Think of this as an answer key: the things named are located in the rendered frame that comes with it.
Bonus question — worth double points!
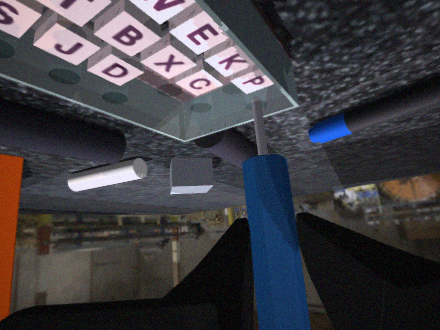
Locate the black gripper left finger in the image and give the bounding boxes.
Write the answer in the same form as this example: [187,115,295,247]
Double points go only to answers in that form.
[0,218,254,330]

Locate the keyboard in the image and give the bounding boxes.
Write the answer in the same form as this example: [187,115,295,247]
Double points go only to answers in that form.
[0,0,301,143]

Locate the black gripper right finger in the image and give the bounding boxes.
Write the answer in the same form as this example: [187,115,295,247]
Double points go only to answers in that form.
[296,213,440,330]

